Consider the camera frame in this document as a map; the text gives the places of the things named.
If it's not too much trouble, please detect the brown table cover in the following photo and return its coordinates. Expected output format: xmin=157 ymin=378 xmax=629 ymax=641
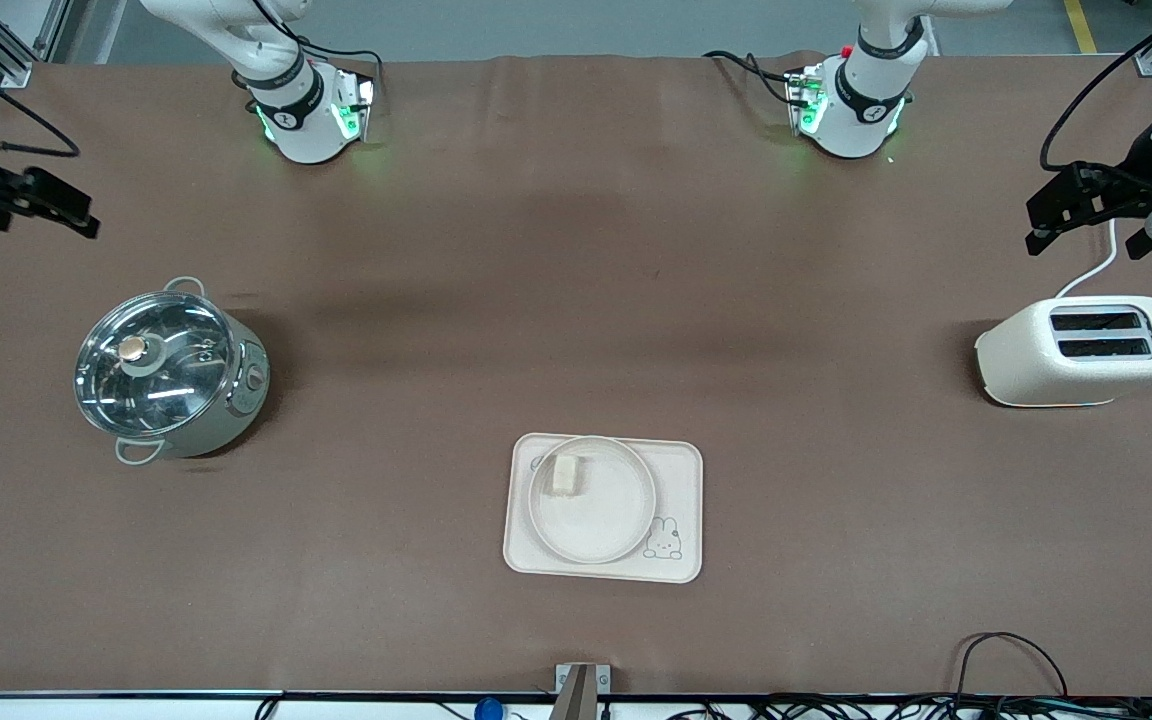
xmin=0 ymin=50 xmax=1152 ymax=699

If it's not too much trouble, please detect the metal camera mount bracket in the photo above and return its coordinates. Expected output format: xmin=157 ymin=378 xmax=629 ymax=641
xmin=548 ymin=662 xmax=612 ymax=720

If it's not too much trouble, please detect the beige rabbit print tray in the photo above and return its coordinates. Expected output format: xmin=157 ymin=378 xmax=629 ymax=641
xmin=502 ymin=432 xmax=705 ymax=585

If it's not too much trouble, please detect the black right base cable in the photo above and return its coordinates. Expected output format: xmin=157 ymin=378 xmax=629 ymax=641
xmin=248 ymin=0 xmax=385 ymax=96

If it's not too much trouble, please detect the black looped table-edge cable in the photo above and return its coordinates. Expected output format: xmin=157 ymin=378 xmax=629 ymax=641
xmin=954 ymin=631 xmax=1071 ymax=701

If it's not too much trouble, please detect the glass pot lid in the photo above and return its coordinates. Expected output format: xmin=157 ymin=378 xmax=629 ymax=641
xmin=73 ymin=290 xmax=238 ymax=439

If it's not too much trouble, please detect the white toaster power cable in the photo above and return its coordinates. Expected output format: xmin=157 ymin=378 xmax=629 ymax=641
xmin=1054 ymin=218 xmax=1121 ymax=300

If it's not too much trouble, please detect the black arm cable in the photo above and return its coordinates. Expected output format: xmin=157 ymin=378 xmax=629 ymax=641
xmin=1039 ymin=0 xmax=1152 ymax=173
xmin=0 ymin=42 xmax=81 ymax=160

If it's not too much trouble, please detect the round beige plate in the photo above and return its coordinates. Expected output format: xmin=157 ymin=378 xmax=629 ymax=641
xmin=527 ymin=435 xmax=658 ymax=566

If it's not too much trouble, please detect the black base cable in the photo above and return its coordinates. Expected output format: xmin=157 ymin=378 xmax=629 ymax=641
xmin=248 ymin=0 xmax=385 ymax=96
xmin=702 ymin=49 xmax=799 ymax=107

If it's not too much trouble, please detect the grey electric cooking pot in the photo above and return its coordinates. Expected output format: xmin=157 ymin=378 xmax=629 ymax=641
xmin=76 ymin=276 xmax=272 ymax=467

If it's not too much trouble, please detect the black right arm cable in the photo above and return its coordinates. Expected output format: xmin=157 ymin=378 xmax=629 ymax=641
xmin=0 ymin=42 xmax=81 ymax=160

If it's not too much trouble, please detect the black tangled cable bundle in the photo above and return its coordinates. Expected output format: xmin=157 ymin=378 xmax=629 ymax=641
xmin=664 ymin=694 xmax=1152 ymax=720

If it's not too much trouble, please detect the cream two-slot toaster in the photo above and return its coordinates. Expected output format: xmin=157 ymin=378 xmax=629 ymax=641
xmin=973 ymin=294 xmax=1152 ymax=409

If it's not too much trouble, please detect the black left base cable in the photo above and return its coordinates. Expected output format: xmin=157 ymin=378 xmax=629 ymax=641
xmin=702 ymin=49 xmax=799 ymax=107

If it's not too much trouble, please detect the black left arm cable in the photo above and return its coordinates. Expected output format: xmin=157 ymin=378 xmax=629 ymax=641
xmin=1039 ymin=0 xmax=1152 ymax=173

